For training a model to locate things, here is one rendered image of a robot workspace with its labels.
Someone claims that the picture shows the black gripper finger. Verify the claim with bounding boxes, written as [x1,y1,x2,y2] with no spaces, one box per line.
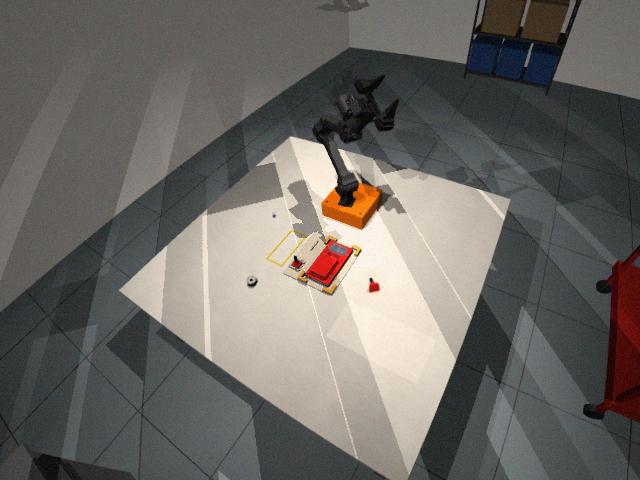
[360,74,385,89]
[378,98,399,123]

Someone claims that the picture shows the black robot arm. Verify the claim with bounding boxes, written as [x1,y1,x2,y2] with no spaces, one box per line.
[312,94,372,208]

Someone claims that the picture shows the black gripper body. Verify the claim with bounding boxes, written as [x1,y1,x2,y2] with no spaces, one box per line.
[354,78,395,131]

